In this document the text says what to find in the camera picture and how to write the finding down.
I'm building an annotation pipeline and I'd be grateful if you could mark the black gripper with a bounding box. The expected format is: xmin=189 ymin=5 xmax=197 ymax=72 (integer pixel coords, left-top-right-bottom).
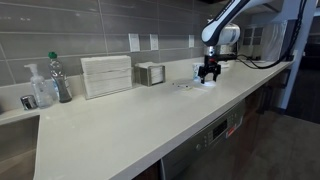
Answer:
xmin=198 ymin=54 xmax=222 ymax=85

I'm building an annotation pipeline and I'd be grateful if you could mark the white plastic cup lid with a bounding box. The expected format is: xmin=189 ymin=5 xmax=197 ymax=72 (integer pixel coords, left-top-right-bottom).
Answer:
xmin=202 ymin=80 xmax=217 ymax=88

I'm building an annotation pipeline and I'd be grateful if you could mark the patterned paper cup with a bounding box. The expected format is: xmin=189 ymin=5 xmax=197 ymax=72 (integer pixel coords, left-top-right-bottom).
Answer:
xmin=192 ymin=62 xmax=203 ymax=81

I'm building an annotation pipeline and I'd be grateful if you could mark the clear wrapper with plastic spoon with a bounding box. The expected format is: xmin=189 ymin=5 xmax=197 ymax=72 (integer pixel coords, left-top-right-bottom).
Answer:
xmin=172 ymin=78 xmax=195 ymax=92

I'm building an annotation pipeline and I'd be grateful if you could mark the metal napkin dispenser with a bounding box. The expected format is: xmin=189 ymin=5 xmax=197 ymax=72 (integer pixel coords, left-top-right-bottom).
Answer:
xmin=134 ymin=61 xmax=167 ymax=88

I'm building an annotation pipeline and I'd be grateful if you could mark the stainless steel dishwasher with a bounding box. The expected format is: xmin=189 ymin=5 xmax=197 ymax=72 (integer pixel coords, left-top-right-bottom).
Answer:
xmin=159 ymin=99 xmax=248 ymax=180

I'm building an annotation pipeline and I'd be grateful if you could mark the white napkin box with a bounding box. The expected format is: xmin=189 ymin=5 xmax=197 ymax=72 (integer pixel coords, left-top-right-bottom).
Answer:
xmin=80 ymin=54 xmax=134 ymax=101

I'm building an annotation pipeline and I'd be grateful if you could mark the clear bottle with green cap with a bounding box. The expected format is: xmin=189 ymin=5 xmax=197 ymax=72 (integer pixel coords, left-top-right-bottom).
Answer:
xmin=47 ymin=51 xmax=73 ymax=104

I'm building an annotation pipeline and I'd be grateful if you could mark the clear soap pump dispenser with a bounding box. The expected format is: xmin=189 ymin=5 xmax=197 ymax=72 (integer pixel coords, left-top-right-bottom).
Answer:
xmin=23 ymin=63 xmax=55 ymax=110

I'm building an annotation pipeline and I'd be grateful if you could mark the steel kitchen sink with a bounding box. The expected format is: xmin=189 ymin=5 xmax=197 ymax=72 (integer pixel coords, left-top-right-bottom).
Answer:
xmin=0 ymin=114 xmax=40 ymax=180

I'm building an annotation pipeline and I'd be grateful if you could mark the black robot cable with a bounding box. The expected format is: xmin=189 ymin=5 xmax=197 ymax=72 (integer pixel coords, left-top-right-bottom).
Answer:
xmin=235 ymin=0 xmax=308 ymax=70

